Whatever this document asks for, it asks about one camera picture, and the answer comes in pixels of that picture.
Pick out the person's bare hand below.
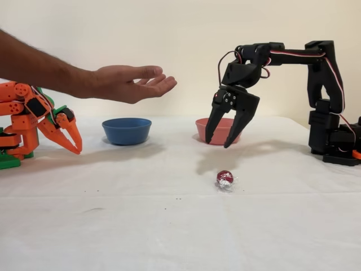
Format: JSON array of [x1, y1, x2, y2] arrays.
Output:
[[90, 65, 178, 104]]

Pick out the red white wire on black arm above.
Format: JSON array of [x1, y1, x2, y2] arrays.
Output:
[[218, 50, 358, 147]]

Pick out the pink bowl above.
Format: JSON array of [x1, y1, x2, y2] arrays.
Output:
[[195, 117, 243, 146]]

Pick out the blue bowl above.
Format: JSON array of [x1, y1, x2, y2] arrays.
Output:
[[102, 117, 152, 146]]

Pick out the person's bare forearm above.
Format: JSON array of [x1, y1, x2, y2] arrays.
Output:
[[0, 28, 96, 100]]

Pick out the red foil-wrapped candy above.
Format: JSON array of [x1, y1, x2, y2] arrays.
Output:
[[215, 170, 239, 193]]

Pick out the white tablecloth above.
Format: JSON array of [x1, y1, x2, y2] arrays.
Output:
[[0, 115, 361, 271]]

